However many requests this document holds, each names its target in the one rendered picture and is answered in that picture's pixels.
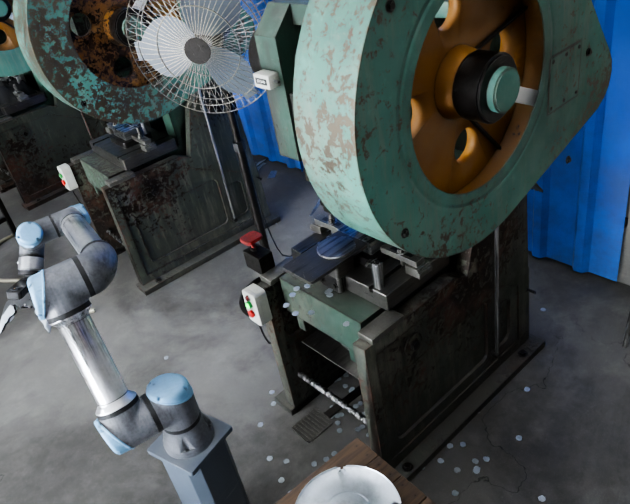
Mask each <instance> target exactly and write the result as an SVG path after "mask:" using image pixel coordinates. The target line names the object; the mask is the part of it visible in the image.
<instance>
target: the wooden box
mask: <svg viewBox="0 0 630 504"><path fill-rule="evenodd" d="M346 465H359V466H365V467H368V468H371V469H374V470H376V471H378V472H379V473H381V474H383V475H384V476H385V477H386V478H388V479H389V480H390V481H391V483H392V484H393V485H394V486H395V488H396V489H397V491H398V493H399V496H400V498H401V504H435V503H434V502H433V501H432V500H431V499H430V498H428V497H427V496H426V495H425V494H424V493H422V492H421V491H420V490H419V489H418V488H416V487H415V486H414V485H413V484H412V483H411V482H409V481H408V480H407V479H406V478H405V477H403V476H401V474H400V473H399V472H397V471H396V470H395V469H394V468H393V467H392V466H390V465H389V464H388V463H387V462H386V461H384V460H383V459H382V458H381V457H380V456H378V455H377V454H376V453H375V452H374V451H372V450H371V449H370V448H369V447H368V446H367V445H365V444H364V443H363V442H362V441H361V440H359V439H358V438H356V439H355V440H353V441H352V442H351V443H350V444H348V445H347V446H346V447H345V448H343V449H342V450H341V451H340V452H338V453H337V454H336V455H335V456H333V457H332V458H331V459H330V460H328V461H327V462H326V463H325V464H323V465H322V466H321V467H320V468H319V469H317V470H316V471H315V472H314V473H312V474H311V475H310V476H309V477H307V478H306V479H305V480H304V481H302V482H301V483H300V484H299V485H297V486H296V487H295V488H294V489H292V490H291V491H290V492H289V493H287V494H286V495H285V496H284V497H282V498H281V499H280V500H279V501H277V502H276V503H275V504H295V503H296V500H297V498H298V496H299V494H300V492H301V491H302V489H303V488H304V487H305V486H306V484H307V483H308V482H309V481H311V480H312V479H313V478H314V477H315V476H317V475H318V474H320V473H322V472H324V471H326V470H328V469H331V468H334V467H337V468H339V467H340V469H343V467H345V466H346Z"/></svg>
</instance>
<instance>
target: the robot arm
mask: <svg viewBox="0 0 630 504"><path fill-rule="evenodd" d="M90 223H91V219H90V216H89V214H88V212H87V210H86V208H85V207H84V205H83V204H76V205H74V206H69V207H68V208H66V209H63V210H61V211H58V212H56V213H54V214H51V215H49V216H46V217H43V218H41V219H39V220H36V221H34V222H24V223H22V224H21V225H19V227H18V228H17V230H16V239H17V242H18V243H19V260H18V261H17V264H18V270H19V271H18V275H19V276H24V278H21V279H20V280H18V281H17V282H16V283H15V284H14V285H13V286H12V287H10V288H9V289H8V290H7V291H6V293H7V299H9V300H8V301H7V302H6V304H5V306H4V309H3V312H2V317H1V321H0V333H1V334H2V332H3V331H4V330H5V328H6V325H7V324H8V323H9V322H10V321H12V319H13V318H14V315H15V314H16V313H17V308H18V307H17V306H19V308H20V309H25V308H31V309H32V308H35V313H36V315H37V316H38V318H39V320H41V322H42V323H43V324H44V328H45V329H46V330H47V332H48V333H50V332H51V326H54V327H57V328H58V329H59V331H60V333H61V335H62V337H63V339H64V341H65V343H66V345H67V347H68V349H69V351H70V352H71V354H72V356H73V358H74V360H75V362H76V364H77V366H78V368H79V370H80V372H81V374H82V376H83V378H84V379H85V381H86V383H87V385H88V387H89V389H90V391H91V393H92V395H93V397H94V399H95V401H96V402H97V404H98V407H97V410H96V416H97V418H98V419H96V421H94V424H95V426H96V428H97V430H98V431H99V433H100V434H101V436H102V437H103V439H104V440H105V441H106V443H107V444H108V445H109V447H110V448H111V449H112V450H113V452H115V453H116V454H123V453H125V452H127V451H129V450H131V449H134V448H135V447H136V446H138V445H140V444H141V443H143V442H145V441H146V440H148V439H150V438H152V437H153V436H155V435H157V434H158V433H160V432H162V431H163V446H164V448H165V450H166V452H167V453H168V454H169V455H170V456H171V457H173V458H176V459H188V458H192V457H195V456H197V455H199V454H200V453H202V452H203V451H204V450H205V449H207V447H208V446H209V445H210V444H211V442H212V440H213V437H214V428H213V425H212V422H211V421H210V419H209V418H208V417H207V416H206V415H205V414H204V413H202V412H201V411H200V408H199V406H198V403H197V401H196V398H195V396H194V393H193V389H192V387H191V386H190V384H189V382H188V380H187V379H186V378H185V377H184V376H182V375H180V374H174V373H166V374H162V375H159V376H157V377H155V378H154V379H152V380H151V381H150V382H149V384H148V385H147V387H146V393H144V394H143V395H141V396H139V397H138V395H137V393H136V392H135V391H132V390H129V389H127V387H126V385H125V383H124V381H123V379H122V377H121V375H120V373H119V371H118V369H117V367H116V365H115V363H114V361H113V359H112V357H111V355H110V353H109V351H108V349H107V347H106V345H105V343H104V341H103V339H102V337H101V335H100V333H99V331H98V329H97V328H96V326H95V324H94V322H93V320H92V318H91V316H90V313H89V311H90V308H91V305H92V304H91V302H90V300H89V298H90V297H92V296H94V295H96V294H99V293H100V292H102V291H103V290H105V289H106V288H107V287H108V286H109V285H110V283H111V282H112V280H113V279H114V277H115V274H116V272H117V268H118V257H117V254H116V251H115V249H114V248H113V247H112V246H111V245H110V244H109V243H108V242H106V241H104V240H102V239H101V238H100V237H99V236H98V234H97V233H96V232H95V231H94V230H93V228H92V227H91V226H90V225H89V224H90ZM64 235H66V237H67V238H68V240H69V241H70V243H71V244H72V245H73V247H74V248H75V250H76V251H77V253H78V255H76V256H74V257H72V258H70V259H67V260H65V261H63V262H61V263H58V264H56V265H54V266H51V267H49V268H47V269H45V270H44V249H45V243H47V242H49V241H52V240H54V239H56V238H59V237H61V236H64ZM16 305H17V306H16Z"/></svg>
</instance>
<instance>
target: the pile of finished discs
mask: <svg viewBox="0 0 630 504"><path fill-rule="evenodd" d="M295 504H401V498H400V496H399V493H398V491H397V489H396V488H395V486H394V485H393V484H392V483H391V481H390V480H389V479H388V478H386V477H385V476H384V475H383V474H381V473H379V472H378V471H376V470H374V469H371V468H368V467H365V466H359V465H346V466H345V467H343V469H340V467H339V468H337V467H334V468H331V469H328V470H326V471H324V472H322V473H320V474H318V475H317V476H315V477H314V478H313V479H312V480H311V481H309V482H308V483H307V484H306V486H305V487H304V488H303V489H302V491H301V492H300V494H299V496H298V498H297V500H296V503H295Z"/></svg>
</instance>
